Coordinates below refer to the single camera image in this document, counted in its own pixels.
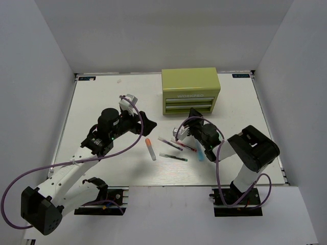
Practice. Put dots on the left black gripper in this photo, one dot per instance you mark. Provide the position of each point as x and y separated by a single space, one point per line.
148 125

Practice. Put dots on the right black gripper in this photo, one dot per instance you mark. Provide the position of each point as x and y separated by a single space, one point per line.
191 124

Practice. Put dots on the chest drawer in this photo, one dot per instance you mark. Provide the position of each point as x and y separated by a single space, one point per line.
190 100

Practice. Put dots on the green metal drawer chest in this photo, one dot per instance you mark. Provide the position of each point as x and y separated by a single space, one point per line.
189 82

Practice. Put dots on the orange cap highlighter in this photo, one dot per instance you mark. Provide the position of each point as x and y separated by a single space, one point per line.
150 149

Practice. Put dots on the blue highlighter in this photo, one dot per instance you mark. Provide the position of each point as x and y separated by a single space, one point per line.
199 151

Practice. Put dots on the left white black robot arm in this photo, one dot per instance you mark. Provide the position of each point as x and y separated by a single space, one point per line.
45 205

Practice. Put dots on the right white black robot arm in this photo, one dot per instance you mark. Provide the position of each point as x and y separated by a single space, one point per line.
254 148

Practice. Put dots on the purple gel pen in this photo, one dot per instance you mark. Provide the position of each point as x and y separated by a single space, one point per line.
170 144

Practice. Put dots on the green gel pen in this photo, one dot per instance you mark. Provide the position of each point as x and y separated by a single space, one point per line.
173 157

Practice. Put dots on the red gel pen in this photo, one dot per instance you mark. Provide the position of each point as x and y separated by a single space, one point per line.
184 145

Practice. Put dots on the right blue table label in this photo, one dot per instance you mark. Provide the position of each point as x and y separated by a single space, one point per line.
240 75

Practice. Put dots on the blue table label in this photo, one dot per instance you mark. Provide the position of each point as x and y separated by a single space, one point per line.
92 78
240 75

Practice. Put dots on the left blue table label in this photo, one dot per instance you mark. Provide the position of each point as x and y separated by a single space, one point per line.
92 78

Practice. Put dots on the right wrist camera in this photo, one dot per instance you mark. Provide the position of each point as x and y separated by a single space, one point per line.
180 134

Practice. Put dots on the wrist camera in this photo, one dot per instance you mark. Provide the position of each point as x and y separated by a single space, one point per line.
180 134
126 103

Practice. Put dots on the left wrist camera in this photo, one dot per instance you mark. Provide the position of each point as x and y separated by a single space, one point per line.
126 103

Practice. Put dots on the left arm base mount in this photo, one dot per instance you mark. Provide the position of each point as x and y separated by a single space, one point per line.
113 204

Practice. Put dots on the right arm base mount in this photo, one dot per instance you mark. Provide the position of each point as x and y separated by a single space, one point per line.
245 208

